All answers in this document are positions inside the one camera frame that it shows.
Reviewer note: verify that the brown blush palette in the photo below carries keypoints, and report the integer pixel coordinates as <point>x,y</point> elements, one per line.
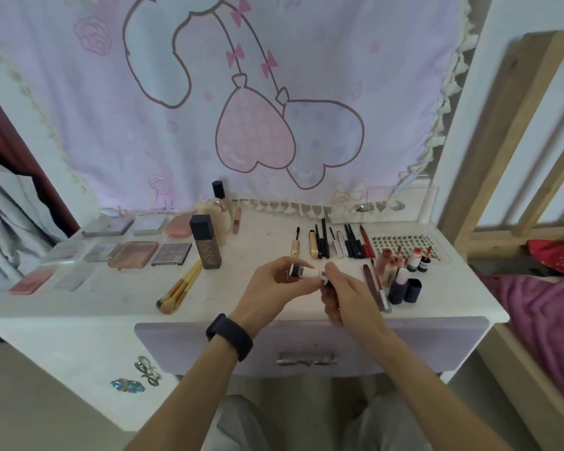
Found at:
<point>133,254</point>

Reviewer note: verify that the white dressing table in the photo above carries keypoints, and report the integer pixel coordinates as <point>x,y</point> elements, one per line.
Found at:
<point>98,300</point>

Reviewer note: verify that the false eyelash tray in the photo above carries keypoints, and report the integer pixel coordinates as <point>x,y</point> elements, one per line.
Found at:
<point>404,246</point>

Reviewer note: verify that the pink blush compact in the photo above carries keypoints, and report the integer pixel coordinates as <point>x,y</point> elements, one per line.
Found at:
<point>30,281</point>

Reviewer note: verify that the wooden bed frame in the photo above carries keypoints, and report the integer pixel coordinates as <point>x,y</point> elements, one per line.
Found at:
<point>493,136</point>

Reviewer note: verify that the small grey square palette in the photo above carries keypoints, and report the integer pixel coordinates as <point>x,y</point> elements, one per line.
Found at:
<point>149,225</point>

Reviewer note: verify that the beige tube black cap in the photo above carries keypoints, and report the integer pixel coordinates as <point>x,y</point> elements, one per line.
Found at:
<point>390,274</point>

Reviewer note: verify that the silver oval metal fitting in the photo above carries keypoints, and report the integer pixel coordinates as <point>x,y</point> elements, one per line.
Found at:
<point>396,206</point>
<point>365,208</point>

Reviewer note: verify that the pink cartoon cloth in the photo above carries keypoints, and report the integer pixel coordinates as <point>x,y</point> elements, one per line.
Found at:
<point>98,136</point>

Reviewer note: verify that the long black makeup pencil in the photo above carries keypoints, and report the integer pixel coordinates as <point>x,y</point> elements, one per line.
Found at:
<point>324,234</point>

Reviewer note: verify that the blue shiny cabinet sticker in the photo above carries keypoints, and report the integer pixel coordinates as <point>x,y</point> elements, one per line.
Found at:
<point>128,386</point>

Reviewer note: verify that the red floral pillow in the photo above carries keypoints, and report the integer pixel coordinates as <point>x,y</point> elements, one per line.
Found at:
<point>554,255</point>

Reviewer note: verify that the small pale tube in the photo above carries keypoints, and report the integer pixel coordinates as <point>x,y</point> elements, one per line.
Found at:
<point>310,273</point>

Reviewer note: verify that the dark pencil pink tip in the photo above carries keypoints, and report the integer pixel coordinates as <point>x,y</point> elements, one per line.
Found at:
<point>356,241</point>

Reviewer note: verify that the navy cosmetic tube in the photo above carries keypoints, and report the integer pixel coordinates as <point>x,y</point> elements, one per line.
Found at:
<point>397,291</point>

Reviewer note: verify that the clear square palette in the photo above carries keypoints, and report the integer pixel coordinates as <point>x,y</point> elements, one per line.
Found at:
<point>74,279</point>

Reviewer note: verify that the black smartwatch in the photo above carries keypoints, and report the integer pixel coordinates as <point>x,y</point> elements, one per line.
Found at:
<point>229,337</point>

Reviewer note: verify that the silver square palette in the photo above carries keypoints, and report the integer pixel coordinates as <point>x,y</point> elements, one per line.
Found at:
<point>101,252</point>

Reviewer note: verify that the purple drawer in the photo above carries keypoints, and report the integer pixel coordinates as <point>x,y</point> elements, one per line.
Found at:
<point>178,347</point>

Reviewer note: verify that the person's left hand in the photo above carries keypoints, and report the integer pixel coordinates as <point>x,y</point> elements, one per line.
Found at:
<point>268,295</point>

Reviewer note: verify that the red pencil cap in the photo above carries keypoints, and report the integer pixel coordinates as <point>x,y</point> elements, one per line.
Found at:
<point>370,251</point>

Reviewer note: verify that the short black makeup pencil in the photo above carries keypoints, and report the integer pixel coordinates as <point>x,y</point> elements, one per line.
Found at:
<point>348,241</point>

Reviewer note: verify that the dark square foundation bottle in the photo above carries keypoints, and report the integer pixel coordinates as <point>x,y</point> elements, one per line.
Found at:
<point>206,244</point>

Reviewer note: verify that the person's right hand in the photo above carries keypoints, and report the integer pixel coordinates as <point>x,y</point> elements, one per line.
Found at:
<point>357,305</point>

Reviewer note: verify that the pink rounded compact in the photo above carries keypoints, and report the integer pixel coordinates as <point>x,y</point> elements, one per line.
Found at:
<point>178,226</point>

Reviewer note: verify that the person's left forearm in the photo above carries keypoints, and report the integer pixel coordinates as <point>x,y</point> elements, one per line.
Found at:
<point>183,403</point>

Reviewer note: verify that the red makeup pencil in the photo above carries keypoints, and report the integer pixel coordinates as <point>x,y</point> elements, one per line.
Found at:
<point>364,237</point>

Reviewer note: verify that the dark red wooden door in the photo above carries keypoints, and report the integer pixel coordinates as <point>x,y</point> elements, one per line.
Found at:
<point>14,150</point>

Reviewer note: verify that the white hanging garment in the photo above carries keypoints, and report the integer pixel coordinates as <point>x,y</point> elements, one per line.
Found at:
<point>9,230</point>

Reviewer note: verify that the purple bed sheet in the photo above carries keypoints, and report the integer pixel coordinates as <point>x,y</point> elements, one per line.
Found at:
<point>540,324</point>

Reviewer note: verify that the gold cap mascara wand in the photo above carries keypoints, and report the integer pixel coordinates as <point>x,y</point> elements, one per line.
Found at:
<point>295,244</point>

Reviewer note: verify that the person's right forearm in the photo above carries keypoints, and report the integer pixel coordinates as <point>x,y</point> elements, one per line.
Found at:
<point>432,394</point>

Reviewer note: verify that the pink concealer tube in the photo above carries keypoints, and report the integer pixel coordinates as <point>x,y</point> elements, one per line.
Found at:
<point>236,220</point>

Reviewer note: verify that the peach pump bottle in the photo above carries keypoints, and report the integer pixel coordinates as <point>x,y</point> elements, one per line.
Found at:
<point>214,216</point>

